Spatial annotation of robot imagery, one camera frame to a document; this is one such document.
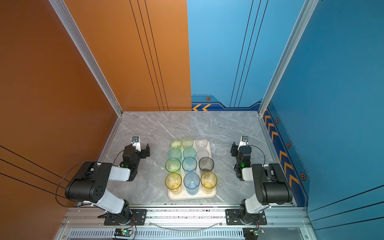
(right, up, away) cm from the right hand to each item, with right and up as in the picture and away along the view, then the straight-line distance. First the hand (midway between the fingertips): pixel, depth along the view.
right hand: (239, 143), depth 93 cm
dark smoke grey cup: (-21, -11, -9) cm, 26 cm away
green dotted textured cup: (-33, +1, +1) cm, 33 cm away
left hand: (-63, 0, +1) cm, 63 cm away
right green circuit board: (-1, -40, -24) cm, 46 cm away
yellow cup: (-38, -17, -21) cm, 47 cm away
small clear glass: (-24, +1, +4) cm, 24 cm away
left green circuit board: (-62, -40, -22) cm, 77 cm away
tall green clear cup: (-41, -12, -6) cm, 43 cm away
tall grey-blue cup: (-31, -11, -8) cm, 34 cm away
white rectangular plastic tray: (-24, -5, -4) cm, 25 cm away
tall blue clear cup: (-29, -18, -16) cm, 38 cm away
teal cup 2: (-31, -5, -4) cm, 32 cm away
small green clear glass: (-41, -1, +3) cm, 41 cm away
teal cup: (-40, -5, -4) cm, 41 cm away
